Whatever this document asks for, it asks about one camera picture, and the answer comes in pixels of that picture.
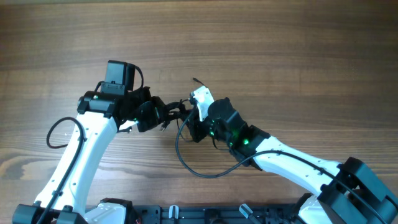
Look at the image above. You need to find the black USB cable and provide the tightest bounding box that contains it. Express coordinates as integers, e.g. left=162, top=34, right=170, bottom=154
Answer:
left=160, top=77, right=208, bottom=133

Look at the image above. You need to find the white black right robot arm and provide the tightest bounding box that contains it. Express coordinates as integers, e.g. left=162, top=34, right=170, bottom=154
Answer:
left=184, top=96, right=397, bottom=223

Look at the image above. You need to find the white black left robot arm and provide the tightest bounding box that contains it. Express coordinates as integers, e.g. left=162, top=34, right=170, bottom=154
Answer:
left=12, top=60, right=184, bottom=223

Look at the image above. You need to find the black left camera cable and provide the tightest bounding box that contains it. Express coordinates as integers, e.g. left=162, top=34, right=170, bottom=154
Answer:
left=35, top=63, right=146, bottom=224

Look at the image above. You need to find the black camera cable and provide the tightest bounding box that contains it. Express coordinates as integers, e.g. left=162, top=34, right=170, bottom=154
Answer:
left=35, top=63, right=146, bottom=224
left=175, top=105, right=388, bottom=224

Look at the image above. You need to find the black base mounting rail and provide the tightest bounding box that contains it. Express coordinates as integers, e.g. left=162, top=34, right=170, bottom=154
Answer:
left=133, top=204, right=301, bottom=224

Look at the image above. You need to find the black right camera cable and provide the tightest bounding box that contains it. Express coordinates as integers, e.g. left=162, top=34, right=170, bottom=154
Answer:
left=175, top=105, right=388, bottom=224

